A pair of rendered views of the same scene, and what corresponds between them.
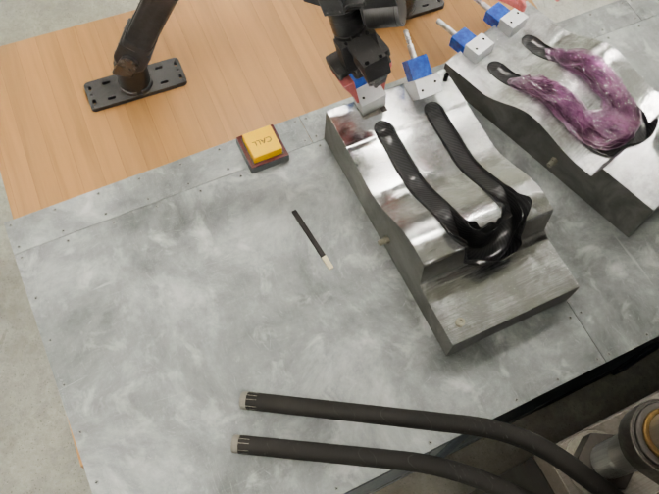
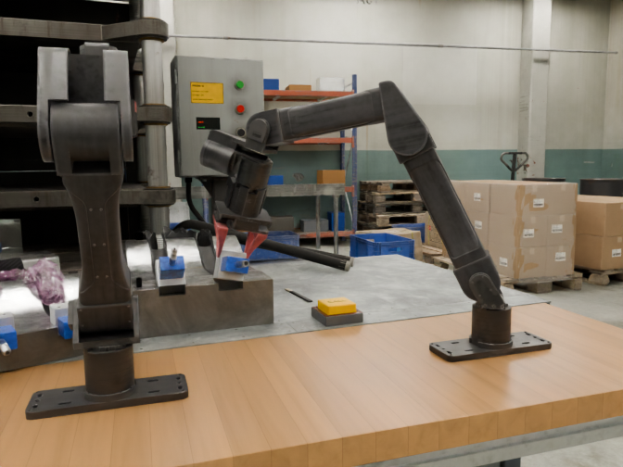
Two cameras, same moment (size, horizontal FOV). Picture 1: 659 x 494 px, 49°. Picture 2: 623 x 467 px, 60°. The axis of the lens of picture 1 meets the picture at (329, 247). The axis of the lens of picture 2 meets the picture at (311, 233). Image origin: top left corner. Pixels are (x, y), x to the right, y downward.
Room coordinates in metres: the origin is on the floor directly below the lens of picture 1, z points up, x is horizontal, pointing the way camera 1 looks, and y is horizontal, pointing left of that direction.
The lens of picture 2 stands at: (1.83, 0.31, 1.11)
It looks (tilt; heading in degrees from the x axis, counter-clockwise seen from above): 7 degrees down; 191
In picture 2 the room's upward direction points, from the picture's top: 1 degrees counter-clockwise
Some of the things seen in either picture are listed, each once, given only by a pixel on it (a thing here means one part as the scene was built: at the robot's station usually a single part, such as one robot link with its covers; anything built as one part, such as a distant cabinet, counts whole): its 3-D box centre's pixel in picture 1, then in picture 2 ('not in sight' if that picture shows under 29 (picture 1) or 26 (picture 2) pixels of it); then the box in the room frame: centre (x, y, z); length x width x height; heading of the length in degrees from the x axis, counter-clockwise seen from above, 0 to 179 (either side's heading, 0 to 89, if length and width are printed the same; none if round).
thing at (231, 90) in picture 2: not in sight; (222, 268); (-0.02, -0.39, 0.74); 0.31 x 0.22 x 1.47; 122
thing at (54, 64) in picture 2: not in sight; (95, 116); (1.19, -0.10, 1.17); 0.30 x 0.09 x 0.12; 29
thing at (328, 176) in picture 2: not in sight; (278, 162); (-5.36, -1.57, 1.14); 2.06 x 0.65 x 2.27; 114
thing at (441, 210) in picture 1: (453, 174); (183, 252); (0.70, -0.21, 0.92); 0.35 x 0.16 x 0.09; 32
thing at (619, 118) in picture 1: (583, 91); (7, 279); (0.94, -0.46, 0.90); 0.26 x 0.18 x 0.08; 49
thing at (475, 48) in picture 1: (460, 38); (76, 327); (1.08, -0.22, 0.86); 0.13 x 0.05 x 0.05; 49
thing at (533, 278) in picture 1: (447, 197); (187, 271); (0.68, -0.21, 0.87); 0.50 x 0.26 x 0.14; 32
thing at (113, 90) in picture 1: (132, 73); (490, 325); (0.91, 0.43, 0.84); 0.20 x 0.07 x 0.08; 119
